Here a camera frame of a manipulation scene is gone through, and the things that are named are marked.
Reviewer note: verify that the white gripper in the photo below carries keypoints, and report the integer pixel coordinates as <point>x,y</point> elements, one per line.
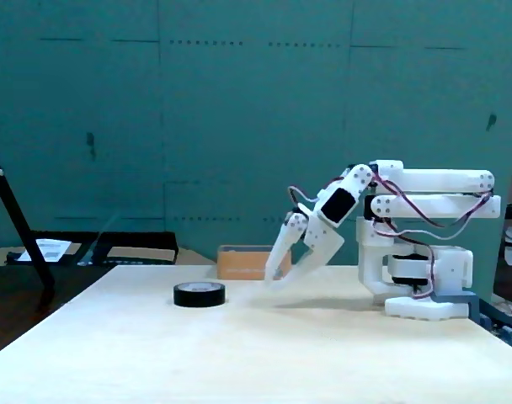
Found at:
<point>320,236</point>

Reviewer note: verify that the black tape roll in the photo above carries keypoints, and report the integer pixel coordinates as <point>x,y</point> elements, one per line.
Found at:
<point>197,296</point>

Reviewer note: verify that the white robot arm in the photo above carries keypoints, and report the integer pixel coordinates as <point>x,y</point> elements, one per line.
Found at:
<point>441,181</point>

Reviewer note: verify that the black flat case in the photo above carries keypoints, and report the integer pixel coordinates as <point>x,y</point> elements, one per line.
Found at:
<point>146,244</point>

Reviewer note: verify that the grey table clamp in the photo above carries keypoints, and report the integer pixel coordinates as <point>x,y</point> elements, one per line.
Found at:
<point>458,298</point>

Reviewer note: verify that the thin grey rod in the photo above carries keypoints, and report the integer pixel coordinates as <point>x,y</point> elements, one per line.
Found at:
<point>94,248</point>

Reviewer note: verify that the dark grey clamp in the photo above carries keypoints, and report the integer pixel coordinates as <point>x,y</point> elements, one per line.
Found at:
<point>504,322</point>

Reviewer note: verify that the white printed paper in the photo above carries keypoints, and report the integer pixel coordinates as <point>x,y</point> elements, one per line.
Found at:
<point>49,248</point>

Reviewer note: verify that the black stand leg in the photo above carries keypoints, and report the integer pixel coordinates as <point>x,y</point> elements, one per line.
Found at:
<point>24,235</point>

